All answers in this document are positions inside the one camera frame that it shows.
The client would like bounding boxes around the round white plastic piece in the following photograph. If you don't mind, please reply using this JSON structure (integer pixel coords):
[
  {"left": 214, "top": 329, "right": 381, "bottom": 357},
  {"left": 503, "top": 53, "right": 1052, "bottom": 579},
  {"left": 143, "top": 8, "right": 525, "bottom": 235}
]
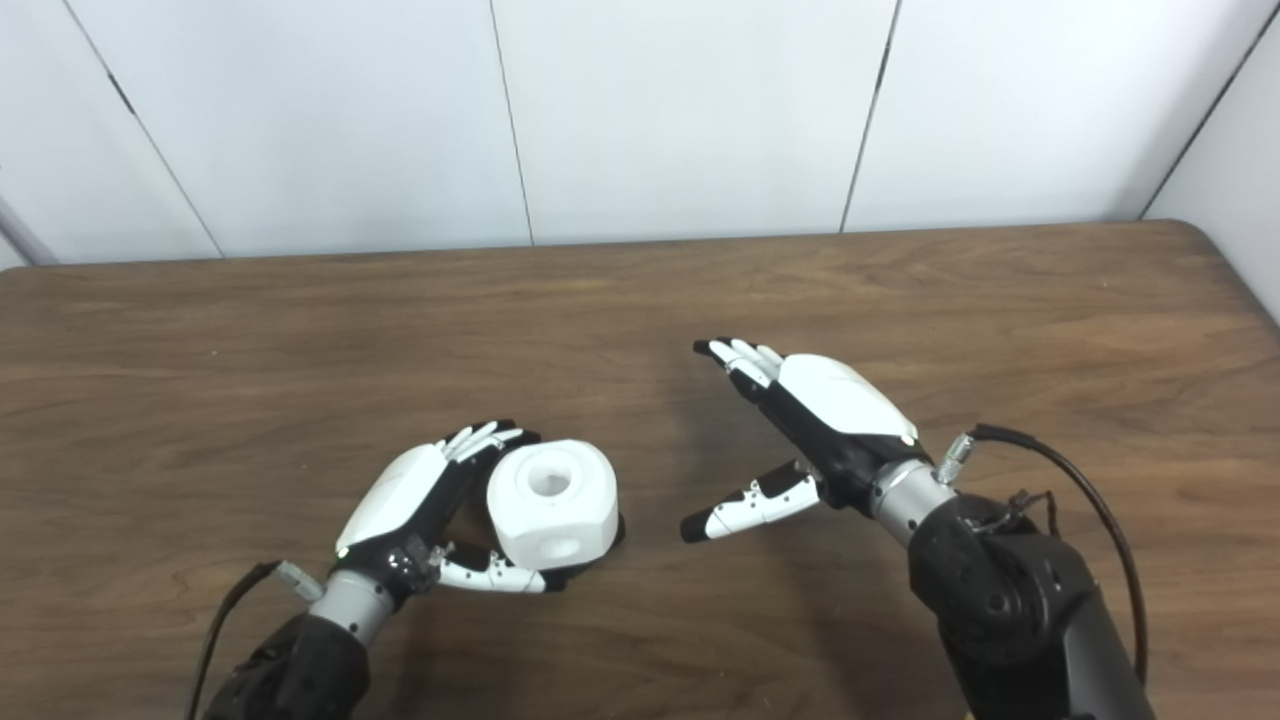
[{"left": 486, "top": 439, "right": 621, "bottom": 571}]

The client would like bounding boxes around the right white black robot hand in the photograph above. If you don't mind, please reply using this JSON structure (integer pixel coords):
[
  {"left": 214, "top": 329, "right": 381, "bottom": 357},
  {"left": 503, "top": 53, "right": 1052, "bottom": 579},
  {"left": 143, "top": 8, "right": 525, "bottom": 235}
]
[{"left": 680, "top": 338, "right": 921, "bottom": 544}]

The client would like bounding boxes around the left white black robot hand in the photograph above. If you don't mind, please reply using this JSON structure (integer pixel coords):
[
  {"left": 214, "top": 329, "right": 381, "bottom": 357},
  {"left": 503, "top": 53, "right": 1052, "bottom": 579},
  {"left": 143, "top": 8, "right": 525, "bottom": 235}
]
[{"left": 335, "top": 420, "right": 561, "bottom": 609}]

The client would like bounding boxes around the black plastic holder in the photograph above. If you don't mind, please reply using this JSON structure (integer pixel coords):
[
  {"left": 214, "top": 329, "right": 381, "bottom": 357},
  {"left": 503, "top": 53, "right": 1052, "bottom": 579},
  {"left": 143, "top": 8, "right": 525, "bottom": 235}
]
[{"left": 545, "top": 515, "right": 627, "bottom": 591}]

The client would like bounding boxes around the thin black arm wire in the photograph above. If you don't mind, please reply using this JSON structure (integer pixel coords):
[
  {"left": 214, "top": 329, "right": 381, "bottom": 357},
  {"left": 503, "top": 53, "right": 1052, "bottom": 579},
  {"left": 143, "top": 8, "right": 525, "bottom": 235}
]
[{"left": 975, "top": 488, "right": 1059, "bottom": 536}]

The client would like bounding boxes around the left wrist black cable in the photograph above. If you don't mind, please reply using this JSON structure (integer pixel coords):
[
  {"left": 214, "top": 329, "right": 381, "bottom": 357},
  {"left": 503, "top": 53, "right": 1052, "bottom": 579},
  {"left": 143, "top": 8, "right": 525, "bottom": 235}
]
[{"left": 185, "top": 560, "right": 326, "bottom": 720}]

